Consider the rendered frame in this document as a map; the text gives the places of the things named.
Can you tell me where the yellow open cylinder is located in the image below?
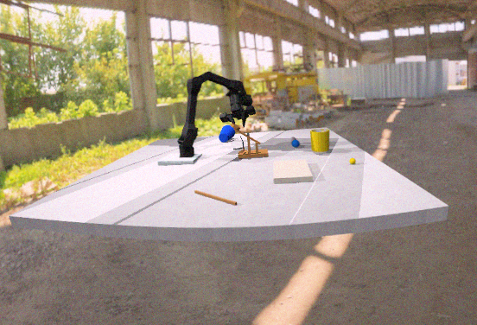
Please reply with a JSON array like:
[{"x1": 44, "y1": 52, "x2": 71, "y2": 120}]
[{"x1": 310, "y1": 129, "x2": 330, "y2": 154}]

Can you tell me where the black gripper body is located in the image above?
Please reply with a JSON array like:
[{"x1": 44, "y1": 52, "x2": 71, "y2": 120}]
[{"x1": 219, "y1": 100, "x2": 256, "y2": 123}]

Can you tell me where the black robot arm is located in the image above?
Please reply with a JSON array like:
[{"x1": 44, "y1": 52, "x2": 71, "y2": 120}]
[{"x1": 177, "y1": 72, "x2": 253, "y2": 158}]

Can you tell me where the thin wooden stick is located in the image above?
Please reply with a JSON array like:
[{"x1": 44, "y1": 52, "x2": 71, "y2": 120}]
[{"x1": 194, "y1": 190, "x2": 237, "y2": 205}]

